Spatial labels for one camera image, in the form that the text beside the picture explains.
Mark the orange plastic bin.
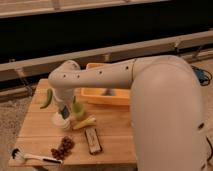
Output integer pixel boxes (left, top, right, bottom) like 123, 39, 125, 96
79, 62, 132, 107

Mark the green pepper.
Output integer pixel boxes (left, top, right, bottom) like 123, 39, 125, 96
40, 88, 53, 109

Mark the white paper cup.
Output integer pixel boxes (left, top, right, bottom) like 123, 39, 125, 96
52, 112, 70, 130

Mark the blue sponge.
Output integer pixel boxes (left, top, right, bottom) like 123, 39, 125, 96
60, 107, 70, 119

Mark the white dish brush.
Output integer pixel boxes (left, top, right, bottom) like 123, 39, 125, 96
11, 148, 63, 164

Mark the bunch of dark grapes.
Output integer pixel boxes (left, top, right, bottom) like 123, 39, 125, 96
51, 136, 75, 160

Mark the green cup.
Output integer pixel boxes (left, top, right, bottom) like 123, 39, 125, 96
71, 97, 85, 119

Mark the brown chocolate bar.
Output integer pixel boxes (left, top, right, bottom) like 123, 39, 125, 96
85, 128, 102, 155

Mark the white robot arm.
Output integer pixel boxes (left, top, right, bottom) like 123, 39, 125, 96
48, 55, 213, 171

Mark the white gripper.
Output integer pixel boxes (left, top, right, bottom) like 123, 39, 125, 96
53, 89, 74, 111

